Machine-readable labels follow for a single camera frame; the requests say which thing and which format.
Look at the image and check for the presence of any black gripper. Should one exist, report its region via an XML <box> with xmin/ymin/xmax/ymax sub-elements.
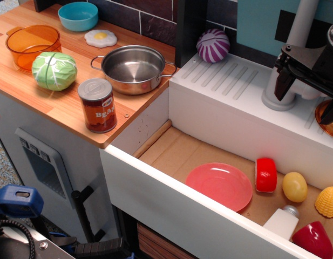
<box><xmin>274</xmin><ymin>25</ymin><xmax>333</xmax><ymax>125</ymax></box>

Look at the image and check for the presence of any orange beans can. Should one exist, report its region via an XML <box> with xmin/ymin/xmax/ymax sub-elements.
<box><xmin>78</xmin><ymin>78</ymin><xmax>118</xmax><ymax>133</ymax></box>

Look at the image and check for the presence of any orange transparent pot lid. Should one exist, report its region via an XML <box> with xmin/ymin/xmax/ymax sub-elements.
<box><xmin>315</xmin><ymin>99</ymin><xmax>333</xmax><ymax>137</ymax></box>

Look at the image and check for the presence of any orange transparent plastic pot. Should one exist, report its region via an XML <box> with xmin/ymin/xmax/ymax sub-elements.
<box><xmin>5</xmin><ymin>25</ymin><xmax>62</xmax><ymax>71</ymax></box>

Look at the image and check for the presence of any grey toy faucet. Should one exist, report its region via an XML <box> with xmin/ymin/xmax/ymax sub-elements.
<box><xmin>262</xmin><ymin>0</ymin><xmax>326</xmax><ymax>111</ymax></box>

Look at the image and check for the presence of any red toy cheese wheel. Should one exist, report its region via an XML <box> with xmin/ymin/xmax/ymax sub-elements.
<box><xmin>255</xmin><ymin>158</ymin><xmax>277</xmax><ymax>193</ymax></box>

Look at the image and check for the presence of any yellow toy potato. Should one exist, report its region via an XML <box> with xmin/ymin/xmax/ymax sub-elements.
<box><xmin>282</xmin><ymin>172</ymin><xmax>308</xmax><ymax>203</ymax></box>

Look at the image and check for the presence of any yellow toy corn piece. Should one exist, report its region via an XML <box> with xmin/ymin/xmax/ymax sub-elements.
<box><xmin>315</xmin><ymin>186</ymin><xmax>333</xmax><ymax>218</ymax></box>

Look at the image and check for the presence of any purple toy cabbage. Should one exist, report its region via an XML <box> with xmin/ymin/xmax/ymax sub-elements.
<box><xmin>196</xmin><ymin>29</ymin><xmax>230</xmax><ymax>63</ymax></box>

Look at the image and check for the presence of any white toy sink cabinet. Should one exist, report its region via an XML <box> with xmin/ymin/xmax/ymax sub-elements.
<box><xmin>100</xmin><ymin>56</ymin><xmax>333</xmax><ymax>258</ymax></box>

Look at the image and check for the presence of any pink plastic plate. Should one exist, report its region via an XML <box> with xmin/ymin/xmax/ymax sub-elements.
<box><xmin>186</xmin><ymin>162</ymin><xmax>253</xmax><ymax>212</ymax></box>

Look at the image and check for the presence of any white salt shaker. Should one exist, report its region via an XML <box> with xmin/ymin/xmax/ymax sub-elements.
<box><xmin>263</xmin><ymin>205</ymin><xmax>300</xmax><ymax>240</ymax></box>

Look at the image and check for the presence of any red toy pepper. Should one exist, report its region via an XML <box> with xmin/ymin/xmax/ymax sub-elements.
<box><xmin>291</xmin><ymin>221</ymin><xmax>333</xmax><ymax>258</ymax></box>

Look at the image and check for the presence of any wooden toy countertop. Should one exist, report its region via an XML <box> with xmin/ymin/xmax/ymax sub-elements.
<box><xmin>0</xmin><ymin>0</ymin><xmax>178</xmax><ymax>149</ymax></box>

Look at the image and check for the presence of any toy fried egg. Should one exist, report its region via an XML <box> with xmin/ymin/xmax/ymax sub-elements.
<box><xmin>84</xmin><ymin>30</ymin><xmax>118</xmax><ymax>48</ymax></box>

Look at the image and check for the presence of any teal plastic bowl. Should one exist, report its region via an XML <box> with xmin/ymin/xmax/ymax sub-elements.
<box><xmin>58</xmin><ymin>2</ymin><xmax>99</xmax><ymax>32</ymax></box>

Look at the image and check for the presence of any green toy cabbage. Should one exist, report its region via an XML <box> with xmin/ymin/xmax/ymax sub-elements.
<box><xmin>31</xmin><ymin>52</ymin><xmax>78</xmax><ymax>91</ymax></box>

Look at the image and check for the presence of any grey toy oven door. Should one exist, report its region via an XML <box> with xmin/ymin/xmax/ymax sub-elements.
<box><xmin>15</xmin><ymin>128</ymin><xmax>73</xmax><ymax>209</ymax></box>

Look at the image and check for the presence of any blue plastic clamp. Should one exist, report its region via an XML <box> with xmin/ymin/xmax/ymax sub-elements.
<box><xmin>0</xmin><ymin>184</ymin><xmax>44</xmax><ymax>218</ymax></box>

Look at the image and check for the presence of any steel pot with handles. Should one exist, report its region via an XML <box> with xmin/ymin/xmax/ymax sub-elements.
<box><xmin>90</xmin><ymin>45</ymin><xmax>178</xmax><ymax>96</ymax></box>

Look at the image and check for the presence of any black oven door handle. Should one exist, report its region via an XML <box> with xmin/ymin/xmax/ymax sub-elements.
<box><xmin>71</xmin><ymin>186</ymin><xmax>105</xmax><ymax>243</ymax></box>

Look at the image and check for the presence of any black braided cable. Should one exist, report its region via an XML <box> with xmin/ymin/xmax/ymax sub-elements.
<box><xmin>0</xmin><ymin>202</ymin><xmax>36</xmax><ymax>259</ymax></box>

